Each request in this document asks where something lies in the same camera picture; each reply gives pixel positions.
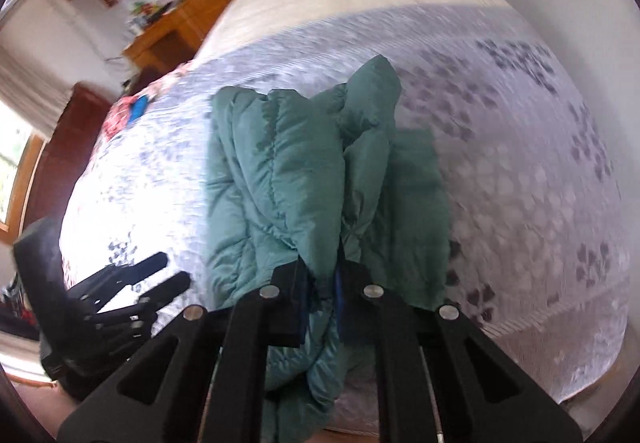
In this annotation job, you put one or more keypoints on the white curtain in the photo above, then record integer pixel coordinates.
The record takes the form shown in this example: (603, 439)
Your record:
(30, 83)

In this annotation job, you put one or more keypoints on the wooden desk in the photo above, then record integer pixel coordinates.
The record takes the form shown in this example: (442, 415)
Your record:
(160, 48)

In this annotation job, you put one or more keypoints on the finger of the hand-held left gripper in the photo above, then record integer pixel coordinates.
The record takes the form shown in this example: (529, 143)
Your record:
(160, 293)
(125, 275)

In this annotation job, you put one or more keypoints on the small blue item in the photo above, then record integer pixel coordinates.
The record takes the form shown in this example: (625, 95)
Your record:
(140, 108)

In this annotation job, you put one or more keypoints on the dark red wooden headboard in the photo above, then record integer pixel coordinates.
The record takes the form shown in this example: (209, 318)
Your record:
(65, 153)

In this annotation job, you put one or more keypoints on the grey floral quilted bed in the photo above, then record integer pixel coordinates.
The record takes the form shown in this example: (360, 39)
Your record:
(500, 173)

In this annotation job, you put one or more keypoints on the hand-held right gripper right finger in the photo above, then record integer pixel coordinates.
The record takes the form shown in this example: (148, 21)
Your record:
(360, 318)

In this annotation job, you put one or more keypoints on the colourful clutter on desk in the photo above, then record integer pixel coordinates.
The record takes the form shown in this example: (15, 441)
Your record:
(152, 10)

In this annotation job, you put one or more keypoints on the red floral cloth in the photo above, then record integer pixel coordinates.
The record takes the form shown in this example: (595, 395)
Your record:
(120, 115)

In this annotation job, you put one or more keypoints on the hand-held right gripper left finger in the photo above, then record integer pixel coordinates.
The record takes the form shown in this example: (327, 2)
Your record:
(287, 310)

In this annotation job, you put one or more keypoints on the teal puffer jacket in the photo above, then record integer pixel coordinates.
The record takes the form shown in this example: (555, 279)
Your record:
(280, 173)

